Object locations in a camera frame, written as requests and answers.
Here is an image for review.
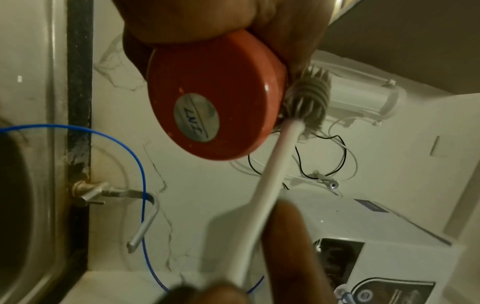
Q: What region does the person's left hand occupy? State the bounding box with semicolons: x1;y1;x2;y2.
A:
112;0;337;75

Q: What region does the person's right hand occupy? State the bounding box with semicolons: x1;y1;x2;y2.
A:
153;200;339;304

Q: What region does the pink steel tumbler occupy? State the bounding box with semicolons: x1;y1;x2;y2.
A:
146;29;290;161

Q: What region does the white bottle brush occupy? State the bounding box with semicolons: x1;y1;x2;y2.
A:
204;66;333;293

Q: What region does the large white box appliance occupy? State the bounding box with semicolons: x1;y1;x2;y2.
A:
247;189;466;304

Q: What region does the thin blue tube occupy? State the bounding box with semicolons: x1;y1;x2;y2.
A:
0;124;266;294

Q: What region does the stainless steel sink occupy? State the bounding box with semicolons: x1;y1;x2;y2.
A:
0;0;91;304

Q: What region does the metal faucet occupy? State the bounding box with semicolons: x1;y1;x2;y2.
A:
70;181;160;254

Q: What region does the metal wall clip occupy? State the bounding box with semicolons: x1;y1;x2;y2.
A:
312;170;341;189

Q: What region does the black hanging cable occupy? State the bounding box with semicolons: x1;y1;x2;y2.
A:
247;135;348;191

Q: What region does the dark brown wall cabinet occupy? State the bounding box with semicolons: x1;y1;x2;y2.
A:
322;0;480;96

